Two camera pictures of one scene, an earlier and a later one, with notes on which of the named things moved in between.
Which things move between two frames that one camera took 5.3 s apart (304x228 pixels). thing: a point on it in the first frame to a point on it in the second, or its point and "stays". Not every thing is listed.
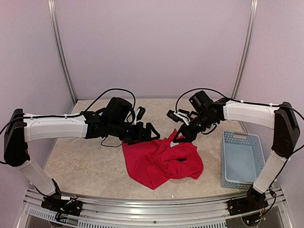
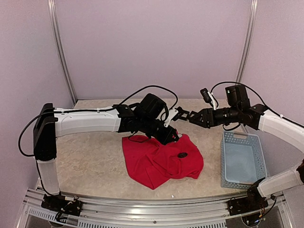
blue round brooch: [182, 159] to [182, 155]
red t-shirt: [152, 163] stays
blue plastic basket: [242, 157] stays
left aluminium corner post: [52, 19] stays
